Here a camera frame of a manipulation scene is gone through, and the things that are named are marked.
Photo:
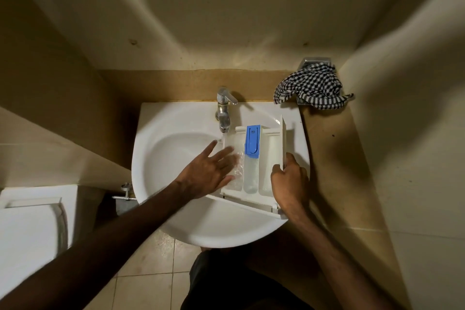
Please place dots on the person's right hand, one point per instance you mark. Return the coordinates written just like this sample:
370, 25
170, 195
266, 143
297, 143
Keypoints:
290, 186

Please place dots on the person's left hand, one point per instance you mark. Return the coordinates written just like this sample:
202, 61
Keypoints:
207, 175

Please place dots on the white detergent drawer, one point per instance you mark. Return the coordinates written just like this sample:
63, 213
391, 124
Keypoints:
269, 175

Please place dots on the black white checkered cloth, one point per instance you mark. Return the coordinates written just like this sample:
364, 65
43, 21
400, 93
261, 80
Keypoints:
312, 82

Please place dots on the person's left forearm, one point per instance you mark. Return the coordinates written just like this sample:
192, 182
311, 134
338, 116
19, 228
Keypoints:
91, 251

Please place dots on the person's right forearm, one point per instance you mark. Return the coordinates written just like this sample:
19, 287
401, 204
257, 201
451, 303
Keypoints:
338, 266

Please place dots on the person's dark shorts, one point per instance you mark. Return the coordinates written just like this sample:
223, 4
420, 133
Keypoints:
232, 284

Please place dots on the white ceramic sink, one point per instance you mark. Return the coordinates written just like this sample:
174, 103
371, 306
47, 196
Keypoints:
170, 146

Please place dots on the chrome sink faucet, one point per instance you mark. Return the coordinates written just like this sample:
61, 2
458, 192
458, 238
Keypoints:
223, 106

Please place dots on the chrome toilet paper holder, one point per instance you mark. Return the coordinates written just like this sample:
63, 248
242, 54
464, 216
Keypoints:
125, 193

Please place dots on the chrome soap dish holder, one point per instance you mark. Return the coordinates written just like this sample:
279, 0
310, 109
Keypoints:
314, 62

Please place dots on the white toilet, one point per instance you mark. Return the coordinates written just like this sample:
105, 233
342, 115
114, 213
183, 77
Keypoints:
29, 233

